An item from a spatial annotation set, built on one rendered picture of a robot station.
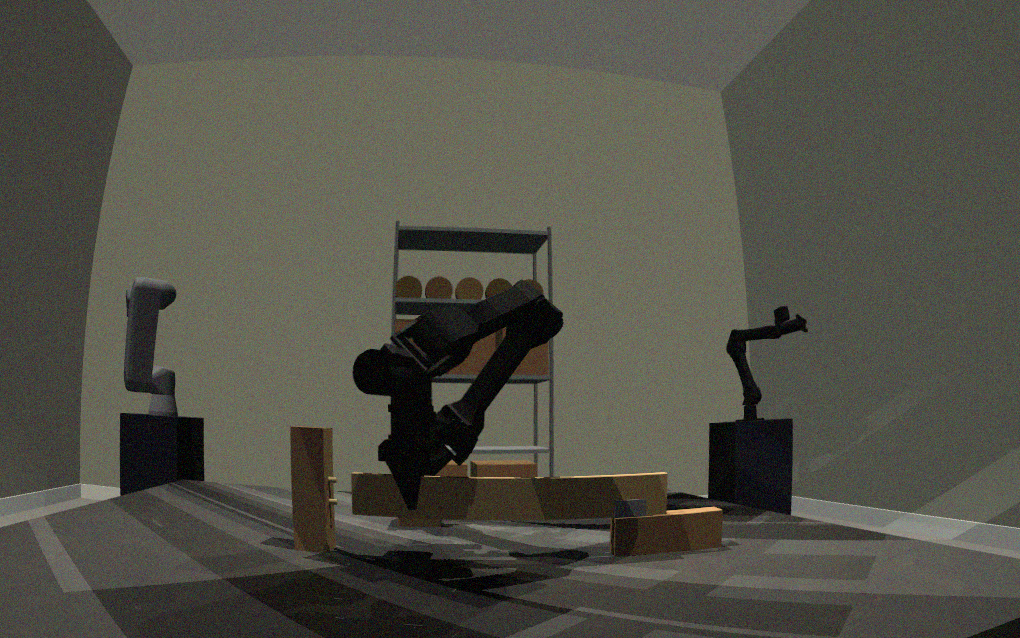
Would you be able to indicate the long wooden rail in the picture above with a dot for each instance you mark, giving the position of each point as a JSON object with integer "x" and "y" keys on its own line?
{"x": 508, "y": 498}

